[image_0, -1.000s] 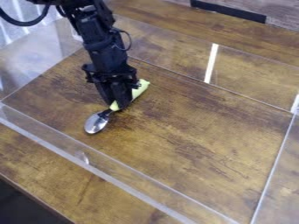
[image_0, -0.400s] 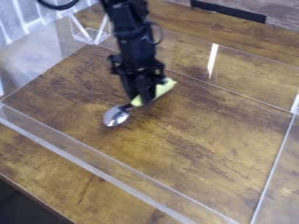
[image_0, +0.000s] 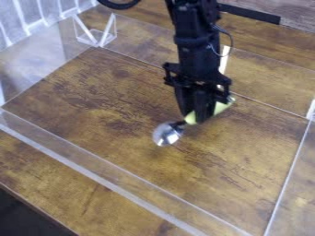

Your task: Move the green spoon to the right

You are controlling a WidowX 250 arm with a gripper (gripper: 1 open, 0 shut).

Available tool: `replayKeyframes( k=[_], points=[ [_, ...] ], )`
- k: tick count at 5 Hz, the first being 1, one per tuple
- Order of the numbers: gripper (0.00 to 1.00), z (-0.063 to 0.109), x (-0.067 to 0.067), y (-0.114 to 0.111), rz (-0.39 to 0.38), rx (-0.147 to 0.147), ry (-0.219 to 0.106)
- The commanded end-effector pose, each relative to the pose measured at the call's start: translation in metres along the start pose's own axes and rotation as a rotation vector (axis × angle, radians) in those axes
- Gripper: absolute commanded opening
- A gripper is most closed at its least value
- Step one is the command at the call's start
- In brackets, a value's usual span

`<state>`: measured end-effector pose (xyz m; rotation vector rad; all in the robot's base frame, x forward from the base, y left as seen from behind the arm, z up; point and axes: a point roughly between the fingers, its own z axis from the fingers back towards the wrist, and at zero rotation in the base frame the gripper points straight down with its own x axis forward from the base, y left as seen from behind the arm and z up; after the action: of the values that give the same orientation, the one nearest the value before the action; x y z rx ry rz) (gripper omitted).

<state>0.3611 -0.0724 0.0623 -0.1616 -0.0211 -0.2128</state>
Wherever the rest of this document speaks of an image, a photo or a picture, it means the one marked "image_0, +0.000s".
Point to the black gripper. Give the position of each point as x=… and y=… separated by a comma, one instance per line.
x=199, y=83

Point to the green handled metal spoon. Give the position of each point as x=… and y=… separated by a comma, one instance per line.
x=168, y=132

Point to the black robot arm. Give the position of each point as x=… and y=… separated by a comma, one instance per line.
x=194, y=19

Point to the clear acrylic enclosure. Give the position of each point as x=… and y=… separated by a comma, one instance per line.
x=212, y=180

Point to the clear acrylic triangle bracket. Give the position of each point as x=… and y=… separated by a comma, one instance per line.
x=95, y=37

